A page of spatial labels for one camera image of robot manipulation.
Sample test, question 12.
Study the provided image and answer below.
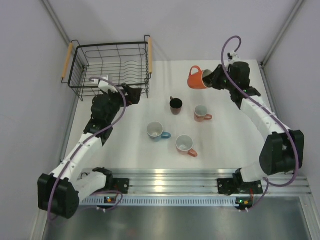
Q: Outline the right aluminium frame post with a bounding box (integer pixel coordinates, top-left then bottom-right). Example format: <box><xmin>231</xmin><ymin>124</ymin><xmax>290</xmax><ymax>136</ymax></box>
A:
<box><xmin>260</xmin><ymin>0</ymin><xmax>307</xmax><ymax>70</ymax></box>

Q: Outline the blue mug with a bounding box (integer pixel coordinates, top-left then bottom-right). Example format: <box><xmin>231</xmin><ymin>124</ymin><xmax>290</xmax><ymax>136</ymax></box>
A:
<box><xmin>146</xmin><ymin>121</ymin><xmax>171</xmax><ymax>142</ymax></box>

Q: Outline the left wooden rack handle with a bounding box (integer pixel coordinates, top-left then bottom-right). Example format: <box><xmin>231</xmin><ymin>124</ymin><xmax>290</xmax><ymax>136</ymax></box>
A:
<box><xmin>61</xmin><ymin>42</ymin><xmax>73</xmax><ymax>82</ymax></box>

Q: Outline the pink printed mug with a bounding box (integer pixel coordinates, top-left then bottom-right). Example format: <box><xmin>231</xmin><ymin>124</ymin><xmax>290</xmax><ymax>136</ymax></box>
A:
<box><xmin>194</xmin><ymin>105</ymin><xmax>213</xmax><ymax>123</ymax></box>

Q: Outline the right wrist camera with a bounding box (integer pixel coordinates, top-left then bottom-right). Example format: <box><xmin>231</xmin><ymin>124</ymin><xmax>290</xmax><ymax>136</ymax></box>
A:
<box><xmin>227</xmin><ymin>51</ymin><xmax>241</xmax><ymax>65</ymax></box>

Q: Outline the purple cable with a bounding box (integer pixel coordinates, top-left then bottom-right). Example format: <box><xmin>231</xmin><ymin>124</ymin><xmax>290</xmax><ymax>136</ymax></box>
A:
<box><xmin>47</xmin><ymin>76</ymin><xmax>127</xmax><ymax>221</ymax></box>
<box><xmin>221</xmin><ymin>36</ymin><xmax>300</xmax><ymax>213</ymax></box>

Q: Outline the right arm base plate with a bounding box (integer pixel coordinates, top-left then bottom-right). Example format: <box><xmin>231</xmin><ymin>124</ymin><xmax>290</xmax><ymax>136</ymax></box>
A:
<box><xmin>217</xmin><ymin>178</ymin><xmax>264</xmax><ymax>196</ymax></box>

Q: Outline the wooden rack handle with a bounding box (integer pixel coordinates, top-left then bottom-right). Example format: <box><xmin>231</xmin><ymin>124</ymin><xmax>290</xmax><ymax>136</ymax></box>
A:
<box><xmin>61</xmin><ymin>42</ymin><xmax>73</xmax><ymax>82</ymax></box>
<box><xmin>148</xmin><ymin>37</ymin><xmax>153</xmax><ymax>74</ymax></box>

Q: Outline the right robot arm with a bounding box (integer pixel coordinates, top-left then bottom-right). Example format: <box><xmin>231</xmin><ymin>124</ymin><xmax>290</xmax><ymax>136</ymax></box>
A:
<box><xmin>202</xmin><ymin>61</ymin><xmax>305</xmax><ymax>193</ymax></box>

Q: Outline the salmon dotted mug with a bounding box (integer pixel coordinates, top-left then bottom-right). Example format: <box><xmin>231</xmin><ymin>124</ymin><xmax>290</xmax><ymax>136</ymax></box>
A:
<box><xmin>175</xmin><ymin>134</ymin><xmax>198</xmax><ymax>158</ymax></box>

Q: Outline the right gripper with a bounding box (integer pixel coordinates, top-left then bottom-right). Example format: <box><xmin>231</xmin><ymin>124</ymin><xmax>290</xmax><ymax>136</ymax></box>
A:
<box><xmin>202</xmin><ymin>64</ymin><xmax>236</xmax><ymax>92</ymax></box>

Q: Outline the black wire dish rack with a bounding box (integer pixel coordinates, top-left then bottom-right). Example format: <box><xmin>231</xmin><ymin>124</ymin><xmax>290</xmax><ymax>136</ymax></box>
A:
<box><xmin>62</xmin><ymin>35</ymin><xmax>152</xmax><ymax>100</ymax></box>

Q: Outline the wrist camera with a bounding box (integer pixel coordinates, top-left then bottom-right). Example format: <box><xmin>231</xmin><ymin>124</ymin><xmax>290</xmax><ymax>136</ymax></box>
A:
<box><xmin>227</xmin><ymin>51</ymin><xmax>241</xmax><ymax>65</ymax></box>
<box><xmin>98</xmin><ymin>80</ymin><xmax>118</xmax><ymax>94</ymax></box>

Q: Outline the aluminium mounting rail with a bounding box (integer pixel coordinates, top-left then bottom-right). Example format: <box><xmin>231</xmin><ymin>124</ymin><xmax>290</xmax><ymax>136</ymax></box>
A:
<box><xmin>110</xmin><ymin>168</ymin><xmax>312</xmax><ymax>197</ymax></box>

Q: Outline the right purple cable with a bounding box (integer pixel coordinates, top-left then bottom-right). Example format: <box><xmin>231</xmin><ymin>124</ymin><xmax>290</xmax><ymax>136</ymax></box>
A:
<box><xmin>221</xmin><ymin>36</ymin><xmax>300</xmax><ymax>213</ymax></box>

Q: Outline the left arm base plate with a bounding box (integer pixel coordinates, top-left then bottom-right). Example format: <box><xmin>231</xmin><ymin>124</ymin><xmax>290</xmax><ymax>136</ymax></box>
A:
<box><xmin>86</xmin><ymin>177</ymin><xmax>130</xmax><ymax>195</ymax></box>

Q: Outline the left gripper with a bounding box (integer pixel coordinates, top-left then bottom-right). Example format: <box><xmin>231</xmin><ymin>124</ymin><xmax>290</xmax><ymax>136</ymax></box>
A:
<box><xmin>102</xmin><ymin>83</ymin><xmax>142</xmax><ymax>124</ymax></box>

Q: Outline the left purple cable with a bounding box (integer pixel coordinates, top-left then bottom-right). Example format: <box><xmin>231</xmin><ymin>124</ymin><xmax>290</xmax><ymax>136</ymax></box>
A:
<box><xmin>47</xmin><ymin>76</ymin><xmax>127</xmax><ymax>221</ymax></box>

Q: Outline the orange mug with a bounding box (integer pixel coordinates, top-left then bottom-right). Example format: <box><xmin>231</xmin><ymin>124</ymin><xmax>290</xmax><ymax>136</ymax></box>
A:
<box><xmin>187</xmin><ymin>65</ymin><xmax>211</xmax><ymax>90</ymax></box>

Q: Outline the right wooden rack handle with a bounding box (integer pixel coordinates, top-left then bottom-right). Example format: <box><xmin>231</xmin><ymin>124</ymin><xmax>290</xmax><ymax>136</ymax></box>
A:
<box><xmin>148</xmin><ymin>37</ymin><xmax>153</xmax><ymax>74</ymax></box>

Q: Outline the perforated cable duct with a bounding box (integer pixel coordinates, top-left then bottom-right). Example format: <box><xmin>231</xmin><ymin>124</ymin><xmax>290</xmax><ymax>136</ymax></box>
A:
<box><xmin>80</xmin><ymin>195</ymin><xmax>240</xmax><ymax>207</ymax></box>

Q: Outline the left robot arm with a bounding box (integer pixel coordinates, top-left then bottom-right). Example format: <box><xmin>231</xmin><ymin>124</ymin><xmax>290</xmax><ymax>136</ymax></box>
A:
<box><xmin>37</xmin><ymin>84</ymin><xmax>142</xmax><ymax>219</ymax></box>

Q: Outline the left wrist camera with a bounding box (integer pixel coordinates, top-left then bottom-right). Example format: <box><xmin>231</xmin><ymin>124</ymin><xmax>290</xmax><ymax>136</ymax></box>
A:
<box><xmin>98</xmin><ymin>80</ymin><xmax>118</xmax><ymax>94</ymax></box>

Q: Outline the dark brown mug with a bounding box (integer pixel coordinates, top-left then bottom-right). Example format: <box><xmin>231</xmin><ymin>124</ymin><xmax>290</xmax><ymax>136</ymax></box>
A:
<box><xmin>169</xmin><ymin>96</ymin><xmax>183</xmax><ymax>115</ymax></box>

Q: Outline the aluminium frame post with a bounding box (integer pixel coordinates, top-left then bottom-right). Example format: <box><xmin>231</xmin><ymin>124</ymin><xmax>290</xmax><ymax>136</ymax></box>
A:
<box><xmin>40</xmin><ymin>0</ymin><xmax>72</xmax><ymax>46</ymax></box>
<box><xmin>260</xmin><ymin>0</ymin><xmax>307</xmax><ymax>70</ymax></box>

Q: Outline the left aluminium frame post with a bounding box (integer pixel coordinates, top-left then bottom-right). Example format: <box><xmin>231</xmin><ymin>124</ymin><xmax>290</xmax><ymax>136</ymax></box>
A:
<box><xmin>40</xmin><ymin>0</ymin><xmax>72</xmax><ymax>46</ymax></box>

